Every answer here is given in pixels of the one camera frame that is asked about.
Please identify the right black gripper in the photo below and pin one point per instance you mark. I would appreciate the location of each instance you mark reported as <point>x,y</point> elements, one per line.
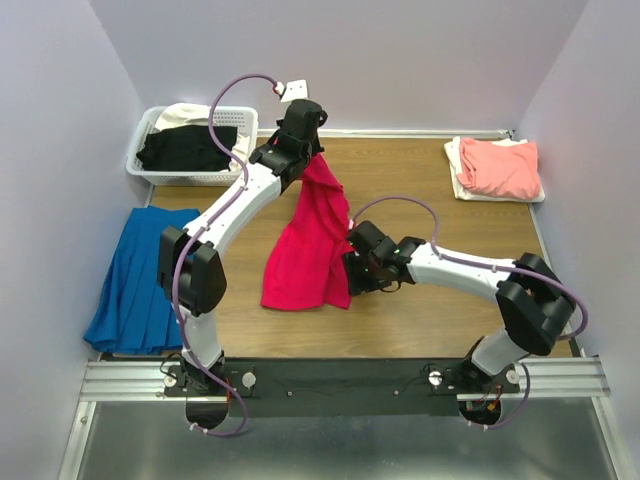
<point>353,263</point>

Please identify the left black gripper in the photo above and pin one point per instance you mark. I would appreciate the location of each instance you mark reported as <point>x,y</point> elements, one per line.
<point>315,146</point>

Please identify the red t shirt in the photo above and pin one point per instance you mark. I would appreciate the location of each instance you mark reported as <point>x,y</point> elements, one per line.
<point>305,268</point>

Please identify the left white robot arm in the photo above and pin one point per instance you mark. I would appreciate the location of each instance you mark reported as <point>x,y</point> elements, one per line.
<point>190,265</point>

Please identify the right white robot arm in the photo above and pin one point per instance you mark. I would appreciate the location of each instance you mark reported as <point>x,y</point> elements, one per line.
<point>535,306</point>

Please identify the white plastic laundry basket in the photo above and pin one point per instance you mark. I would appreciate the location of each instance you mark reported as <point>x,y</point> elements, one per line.
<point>158,178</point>

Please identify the black t shirt in basket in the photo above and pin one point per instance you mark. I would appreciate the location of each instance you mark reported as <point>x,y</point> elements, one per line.
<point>188,148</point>

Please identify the cream t shirt in basket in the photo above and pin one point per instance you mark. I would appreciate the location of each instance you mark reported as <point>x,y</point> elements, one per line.
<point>231,128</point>

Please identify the white folded t shirt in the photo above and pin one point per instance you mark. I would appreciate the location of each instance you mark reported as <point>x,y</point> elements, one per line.
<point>452,152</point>

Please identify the pink folded t shirt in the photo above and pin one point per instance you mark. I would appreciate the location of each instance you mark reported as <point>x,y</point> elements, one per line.
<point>500,171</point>

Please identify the blue pleated cloth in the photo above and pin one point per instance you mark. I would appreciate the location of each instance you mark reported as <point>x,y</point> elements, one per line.
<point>134,316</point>

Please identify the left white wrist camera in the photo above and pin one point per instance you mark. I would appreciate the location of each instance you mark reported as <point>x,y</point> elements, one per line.
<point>294,90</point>

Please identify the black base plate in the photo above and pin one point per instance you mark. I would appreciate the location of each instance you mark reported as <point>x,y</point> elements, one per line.
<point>331,387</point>

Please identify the aluminium rail frame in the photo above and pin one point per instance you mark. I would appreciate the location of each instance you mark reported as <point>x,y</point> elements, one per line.
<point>558,426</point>

